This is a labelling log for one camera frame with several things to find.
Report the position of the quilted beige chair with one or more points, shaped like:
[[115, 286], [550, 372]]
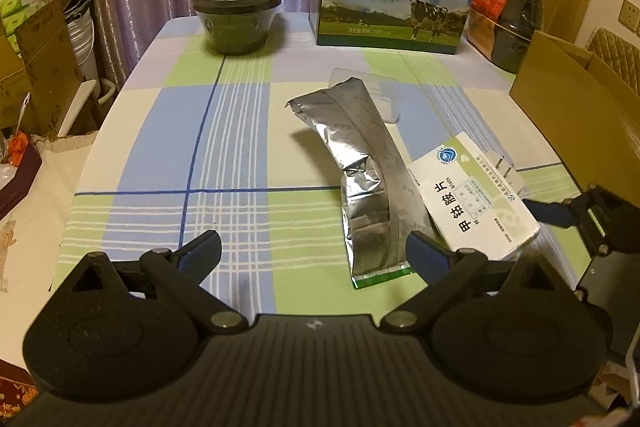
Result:
[[617, 52]]

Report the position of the white charger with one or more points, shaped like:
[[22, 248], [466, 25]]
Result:
[[516, 182]]

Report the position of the wall socket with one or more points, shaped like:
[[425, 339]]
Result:
[[630, 14]]

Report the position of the white green medicine box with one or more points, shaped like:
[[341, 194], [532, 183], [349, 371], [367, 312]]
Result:
[[475, 202]]

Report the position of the dark red box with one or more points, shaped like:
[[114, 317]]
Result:
[[17, 179]]

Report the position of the checked tablecloth desktop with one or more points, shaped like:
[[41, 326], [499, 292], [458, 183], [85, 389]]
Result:
[[225, 157]]

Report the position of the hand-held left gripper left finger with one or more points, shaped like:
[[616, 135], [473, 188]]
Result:
[[202, 252]]

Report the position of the orange box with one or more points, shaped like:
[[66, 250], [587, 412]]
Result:
[[480, 34]]

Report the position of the orange and black package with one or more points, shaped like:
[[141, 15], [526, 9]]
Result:
[[520, 32]]

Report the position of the red patterned box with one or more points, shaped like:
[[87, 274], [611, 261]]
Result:
[[15, 389]]

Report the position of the beige lace cloth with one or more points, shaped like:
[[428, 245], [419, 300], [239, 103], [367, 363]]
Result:
[[45, 217]]

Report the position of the green tissue pack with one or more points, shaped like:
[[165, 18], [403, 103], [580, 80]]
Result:
[[20, 7]]

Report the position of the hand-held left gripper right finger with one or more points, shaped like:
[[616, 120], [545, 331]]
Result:
[[425, 252]]

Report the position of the large cardboard box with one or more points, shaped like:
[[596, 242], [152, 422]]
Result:
[[575, 107]]

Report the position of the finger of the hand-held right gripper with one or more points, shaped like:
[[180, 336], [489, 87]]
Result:
[[550, 213]]

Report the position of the clear plastic tray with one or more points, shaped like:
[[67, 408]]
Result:
[[386, 99]]

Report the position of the brown cardboard box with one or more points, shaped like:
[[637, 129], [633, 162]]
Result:
[[47, 57]]

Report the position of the silver foil bag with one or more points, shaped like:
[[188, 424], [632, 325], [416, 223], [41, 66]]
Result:
[[375, 187]]

